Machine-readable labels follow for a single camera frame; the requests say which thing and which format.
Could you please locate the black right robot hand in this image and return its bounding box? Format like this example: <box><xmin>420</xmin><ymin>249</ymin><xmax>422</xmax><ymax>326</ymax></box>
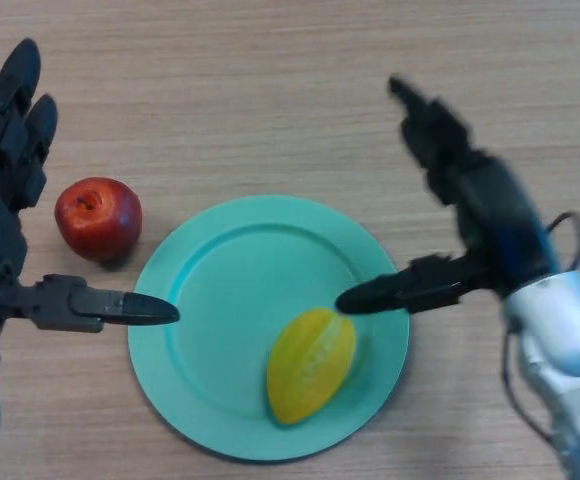
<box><xmin>335</xmin><ymin>74</ymin><xmax>564</xmax><ymax>316</ymax></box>

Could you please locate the yellow starfruit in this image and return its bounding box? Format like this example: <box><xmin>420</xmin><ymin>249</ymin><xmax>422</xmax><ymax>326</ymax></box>
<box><xmin>266</xmin><ymin>308</ymin><xmax>357</xmax><ymax>427</ymax></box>

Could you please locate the green round plate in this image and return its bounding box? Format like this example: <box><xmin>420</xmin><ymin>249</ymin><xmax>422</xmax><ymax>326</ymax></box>
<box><xmin>127</xmin><ymin>194</ymin><xmax>411</xmax><ymax>462</ymax></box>

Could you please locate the red apple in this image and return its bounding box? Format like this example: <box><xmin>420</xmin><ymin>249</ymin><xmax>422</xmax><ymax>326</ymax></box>
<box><xmin>53</xmin><ymin>176</ymin><xmax>144</xmax><ymax>264</ymax></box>

